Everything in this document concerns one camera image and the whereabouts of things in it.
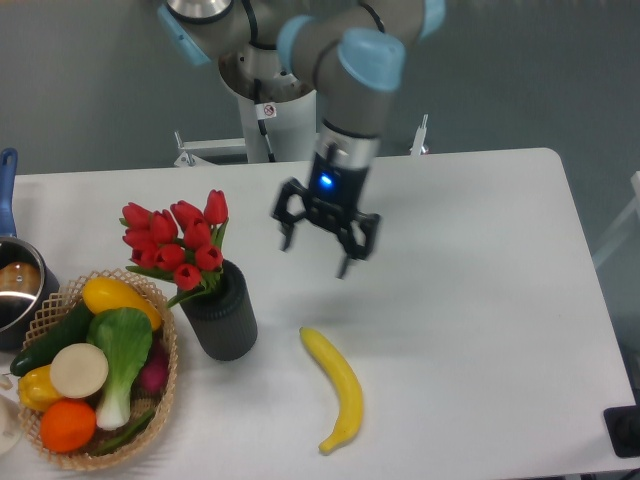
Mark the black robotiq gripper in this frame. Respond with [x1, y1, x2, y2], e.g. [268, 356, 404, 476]
[272, 154, 381, 279]

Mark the red tulip bouquet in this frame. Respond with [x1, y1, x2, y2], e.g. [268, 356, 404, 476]
[120, 189, 229, 307]

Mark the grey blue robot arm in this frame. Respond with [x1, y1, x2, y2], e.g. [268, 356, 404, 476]
[158, 1, 446, 274]

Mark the dark grey ribbed vase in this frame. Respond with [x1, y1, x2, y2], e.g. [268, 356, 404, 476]
[180, 260, 258, 361]

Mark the yellow banana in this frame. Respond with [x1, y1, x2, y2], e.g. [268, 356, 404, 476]
[299, 327, 364, 455]

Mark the red radish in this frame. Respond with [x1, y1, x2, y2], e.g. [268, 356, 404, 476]
[138, 341, 169, 394]

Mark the green bok choy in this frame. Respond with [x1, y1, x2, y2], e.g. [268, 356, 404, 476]
[87, 307, 153, 431]

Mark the yellow squash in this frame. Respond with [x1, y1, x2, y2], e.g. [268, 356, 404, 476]
[82, 277, 162, 331]

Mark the green cucumber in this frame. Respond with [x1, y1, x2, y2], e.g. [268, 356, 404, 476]
[10, 301, 94, 377]

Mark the woven wicker basket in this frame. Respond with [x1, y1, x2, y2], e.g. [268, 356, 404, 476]
[18, 269, 178, 472]

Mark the green chili pepper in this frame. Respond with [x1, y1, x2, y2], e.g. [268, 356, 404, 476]
[90, 409, 155, 456]

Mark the orange fruit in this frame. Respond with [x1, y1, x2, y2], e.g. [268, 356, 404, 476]
[39, 399, 96, 453]

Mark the yellow bell pepper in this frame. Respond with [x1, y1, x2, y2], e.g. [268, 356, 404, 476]
[18, 365, 63, 412]

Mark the small white garlic piece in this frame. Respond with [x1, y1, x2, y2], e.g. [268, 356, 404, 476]
[0, 374, 13, 390]

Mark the black device at table edge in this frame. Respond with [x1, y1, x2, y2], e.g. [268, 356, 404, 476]
[603, 405, 639, 458]

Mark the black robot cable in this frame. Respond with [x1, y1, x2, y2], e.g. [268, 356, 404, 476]
[252, 78, 277, 164]

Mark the white frame at right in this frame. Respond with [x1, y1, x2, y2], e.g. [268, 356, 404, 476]
[592, 171, 639, 269]

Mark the blue handled saucepan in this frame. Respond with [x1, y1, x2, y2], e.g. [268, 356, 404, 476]
[1, 148, 59, 351]

